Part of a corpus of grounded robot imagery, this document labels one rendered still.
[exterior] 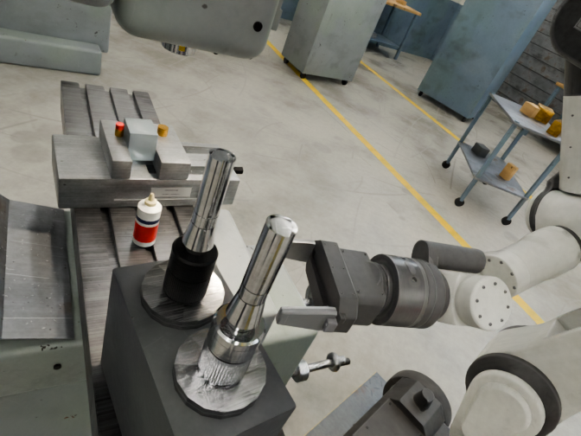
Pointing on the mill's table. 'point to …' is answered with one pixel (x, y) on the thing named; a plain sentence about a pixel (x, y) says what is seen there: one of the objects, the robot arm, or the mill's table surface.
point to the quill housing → (201, 23)
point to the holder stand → (180, 364)
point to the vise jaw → (171, 157)
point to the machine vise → (121, 173)
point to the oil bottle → (147, 221)
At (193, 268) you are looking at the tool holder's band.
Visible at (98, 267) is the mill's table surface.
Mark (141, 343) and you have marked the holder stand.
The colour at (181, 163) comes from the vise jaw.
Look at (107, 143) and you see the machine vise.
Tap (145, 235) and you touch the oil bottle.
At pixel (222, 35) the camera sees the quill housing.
